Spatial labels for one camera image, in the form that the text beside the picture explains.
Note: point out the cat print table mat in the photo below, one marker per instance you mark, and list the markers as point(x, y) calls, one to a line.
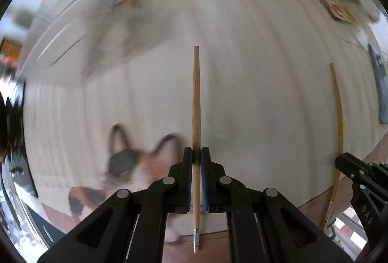
point(111, 86)

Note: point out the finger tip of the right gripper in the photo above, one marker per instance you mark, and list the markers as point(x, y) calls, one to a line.
point(351, 166)

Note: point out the red white snack packet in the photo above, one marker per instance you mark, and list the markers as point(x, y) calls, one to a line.
point(339, 11)

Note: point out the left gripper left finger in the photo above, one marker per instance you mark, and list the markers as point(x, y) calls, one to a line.
point(171, 195)

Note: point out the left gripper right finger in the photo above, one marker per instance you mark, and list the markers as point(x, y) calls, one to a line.
point(223, 194)

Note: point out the blue grey phone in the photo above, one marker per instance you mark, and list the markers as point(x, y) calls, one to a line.
point(381, 82)

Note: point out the clear plastic utensil organizer tray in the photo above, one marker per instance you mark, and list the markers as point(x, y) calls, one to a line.
point(89, 37)

